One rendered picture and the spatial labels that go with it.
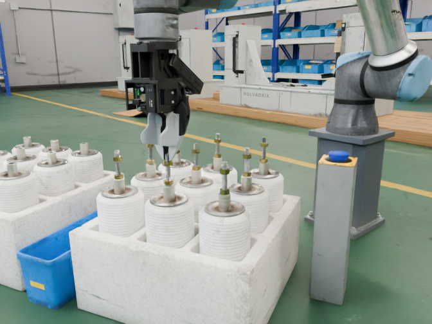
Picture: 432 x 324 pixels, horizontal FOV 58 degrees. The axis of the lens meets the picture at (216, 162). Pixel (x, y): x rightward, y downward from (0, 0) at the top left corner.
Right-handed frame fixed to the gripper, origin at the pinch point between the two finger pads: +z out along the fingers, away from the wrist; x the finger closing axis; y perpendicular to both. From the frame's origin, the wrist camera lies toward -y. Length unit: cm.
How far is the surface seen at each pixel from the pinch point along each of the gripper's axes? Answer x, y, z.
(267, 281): 19.0, -4.2, 24.3
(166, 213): 2.4, 4.7, 10.4
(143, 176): -14.4, -9.0, 9.4
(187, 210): 4.7, 1.3, 10.5
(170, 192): 0.8, 1.3, 7.6
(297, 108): -51, -239, 22
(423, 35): 21, -492, -40
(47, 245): -31.8, 6.0, 24.6
